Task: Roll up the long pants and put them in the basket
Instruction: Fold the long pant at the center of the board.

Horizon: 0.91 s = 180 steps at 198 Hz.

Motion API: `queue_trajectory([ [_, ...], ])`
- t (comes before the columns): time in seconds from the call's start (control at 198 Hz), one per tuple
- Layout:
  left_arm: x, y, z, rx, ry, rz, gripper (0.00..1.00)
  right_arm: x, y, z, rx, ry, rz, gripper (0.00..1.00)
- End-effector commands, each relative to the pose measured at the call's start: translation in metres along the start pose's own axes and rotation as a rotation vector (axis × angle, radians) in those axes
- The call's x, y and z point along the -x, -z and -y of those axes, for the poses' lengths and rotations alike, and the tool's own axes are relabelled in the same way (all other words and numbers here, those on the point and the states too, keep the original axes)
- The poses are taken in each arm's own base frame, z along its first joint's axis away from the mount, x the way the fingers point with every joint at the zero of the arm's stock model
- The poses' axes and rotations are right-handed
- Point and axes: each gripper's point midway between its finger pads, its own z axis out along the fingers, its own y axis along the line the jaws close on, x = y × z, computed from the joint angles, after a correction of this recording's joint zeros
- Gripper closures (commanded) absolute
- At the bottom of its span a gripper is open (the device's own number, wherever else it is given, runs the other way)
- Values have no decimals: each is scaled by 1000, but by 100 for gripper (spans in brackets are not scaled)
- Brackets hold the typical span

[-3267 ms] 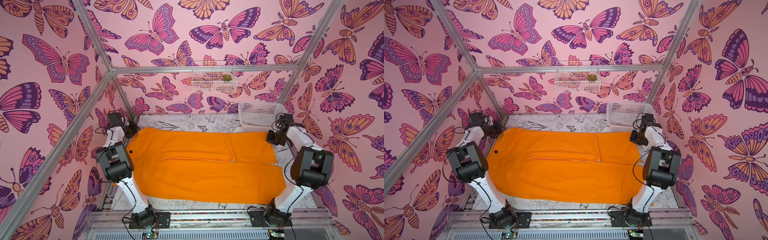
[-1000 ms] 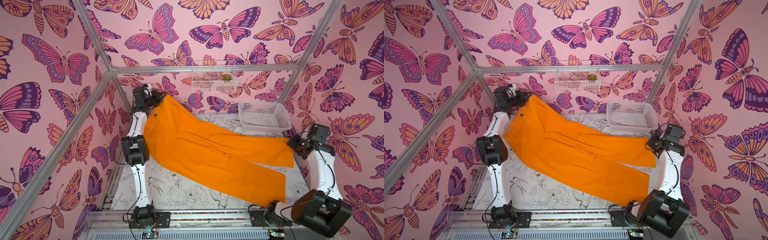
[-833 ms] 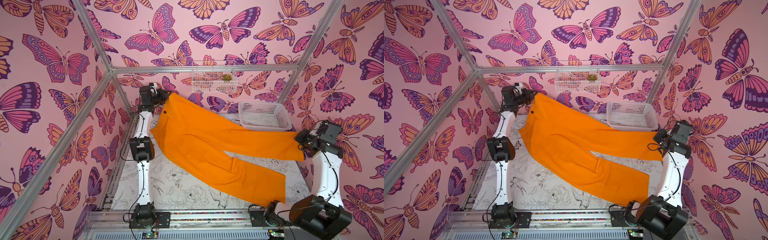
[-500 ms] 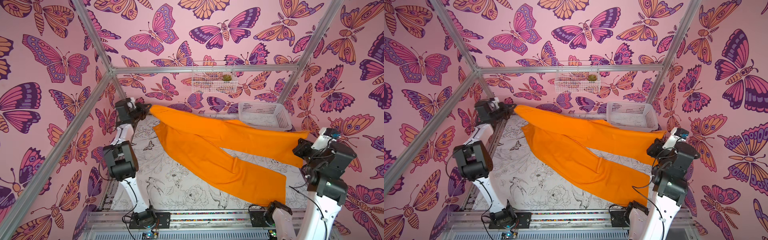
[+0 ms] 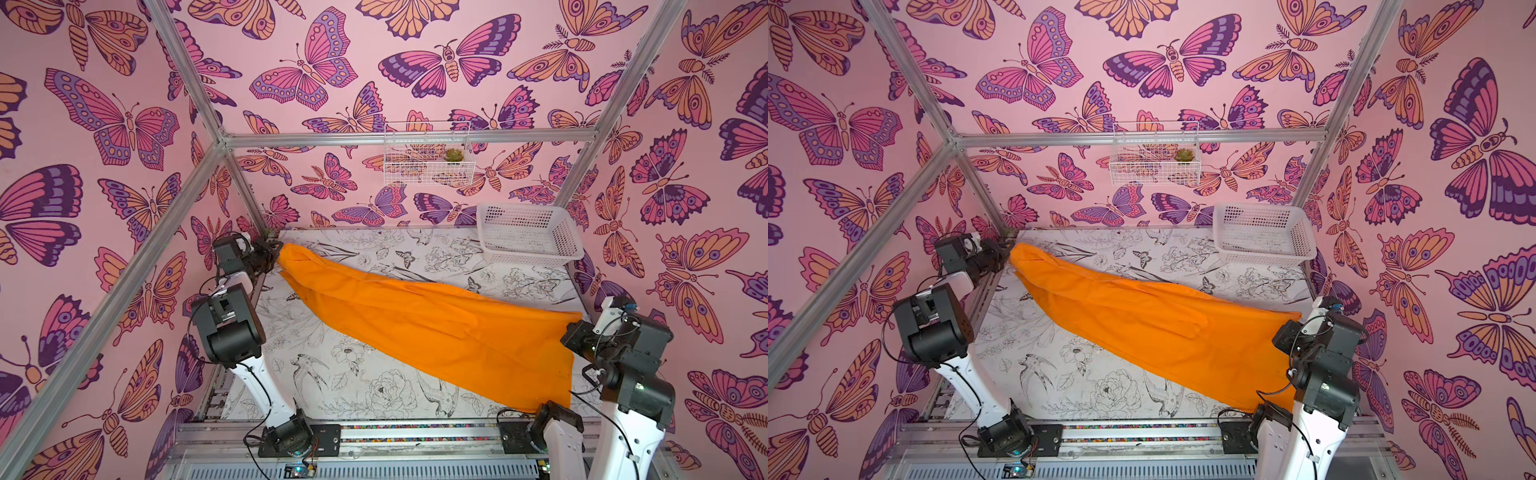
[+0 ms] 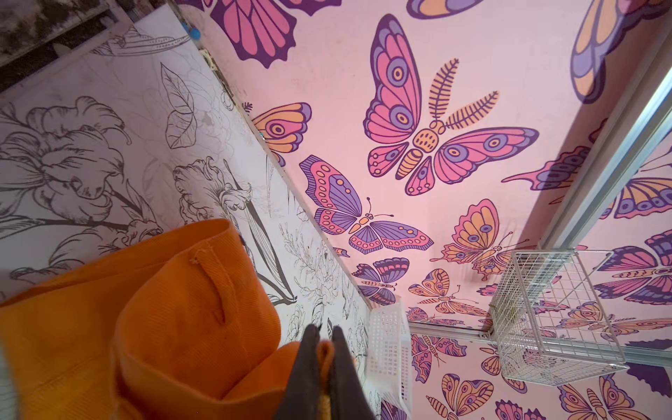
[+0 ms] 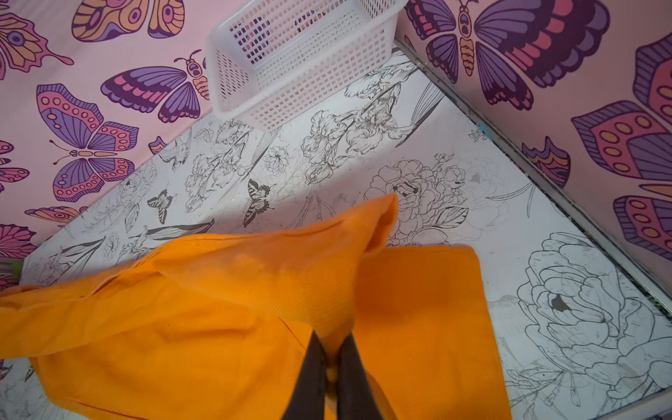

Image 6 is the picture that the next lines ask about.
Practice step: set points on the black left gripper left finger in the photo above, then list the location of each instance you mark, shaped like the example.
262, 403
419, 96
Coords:
302, 394

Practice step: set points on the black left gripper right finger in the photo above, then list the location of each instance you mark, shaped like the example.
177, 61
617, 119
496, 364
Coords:
348, 401

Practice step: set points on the orange long pants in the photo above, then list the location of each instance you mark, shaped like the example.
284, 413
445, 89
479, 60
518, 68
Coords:
175, 327

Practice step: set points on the white plastic laundry basket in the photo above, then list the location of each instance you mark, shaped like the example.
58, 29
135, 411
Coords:
388, 365

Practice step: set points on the floral printed table mat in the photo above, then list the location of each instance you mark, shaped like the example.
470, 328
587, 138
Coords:
137, 137

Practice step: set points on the aluminium cage frame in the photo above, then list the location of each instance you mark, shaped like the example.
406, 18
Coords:
540, 115

